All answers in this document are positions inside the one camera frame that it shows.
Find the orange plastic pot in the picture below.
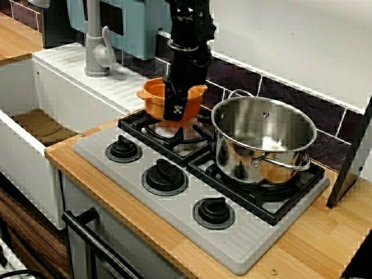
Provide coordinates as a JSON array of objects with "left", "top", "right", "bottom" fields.
[{"left": 136, "top": 76, "right": 209, "bottom": 128}]

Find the dark tiled backsplash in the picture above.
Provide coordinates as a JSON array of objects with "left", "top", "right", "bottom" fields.
[{"left": 115, "top": 49, "right": 364, "bottom": 172}]

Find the stainless steel pot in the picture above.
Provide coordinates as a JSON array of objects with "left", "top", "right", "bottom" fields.
[{"left": 210, "top": 89, "right": 318, "bottom": 187}]

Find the dark slanted side panel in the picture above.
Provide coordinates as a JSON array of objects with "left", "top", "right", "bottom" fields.
[{"left": 325, "top": 92, "right": 372, "bottom": 209}]

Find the grey toy faucet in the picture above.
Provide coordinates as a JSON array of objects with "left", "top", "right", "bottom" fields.
[{"left": 84, "top": 0, "right": 117, "bottom": 78}]

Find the black oven door handle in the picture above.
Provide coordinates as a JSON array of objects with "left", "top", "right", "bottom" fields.
[{"left": 61, "top": 207, "right": 146, "bottom": 279}]

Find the white toy sink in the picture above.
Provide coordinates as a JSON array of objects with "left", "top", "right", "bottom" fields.
[{"left": 0, "top": 41, "right": 152, "bottom": 231}]

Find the white backsplash rail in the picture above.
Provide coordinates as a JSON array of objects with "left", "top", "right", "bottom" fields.
[{"left": 156, "top": 28, "right": 369, "bottom": 116}]

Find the black burner grate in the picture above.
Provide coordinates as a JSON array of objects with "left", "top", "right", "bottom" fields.
[
  {"left": 185, "top": 156, "right": 327, "bottom": 228},
  {"left": 117, "top": 109, "right": 216, "bottom": 167}
]

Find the teal toy microwave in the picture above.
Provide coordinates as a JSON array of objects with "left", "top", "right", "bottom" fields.
[{"left": 66, "top": 0, "right": 173, "bottom": 61}]

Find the white oven door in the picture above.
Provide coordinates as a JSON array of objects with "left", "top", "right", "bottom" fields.
[{"left": 62, "top": 174, "right": 187, "bottom": 279}]

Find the black stove knob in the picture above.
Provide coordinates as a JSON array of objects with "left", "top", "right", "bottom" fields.
[
  {"left": 105, "top": 134, "right": 144, "bottom": 163},
  {"left": 141, "top": 158, "right": 189, "bottom": 196},
  {"left": 192, "top": 196, "right": 236, "bottom": 231}
]

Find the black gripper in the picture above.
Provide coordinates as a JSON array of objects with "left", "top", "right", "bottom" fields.
[{"left": 162, "top": 42, "right": 213, "bottom": 123}]

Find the grey toy stove plate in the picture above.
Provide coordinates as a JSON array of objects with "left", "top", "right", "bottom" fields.
[{"left": 72, "top": 109, "right": 332, "bottom": 277}]

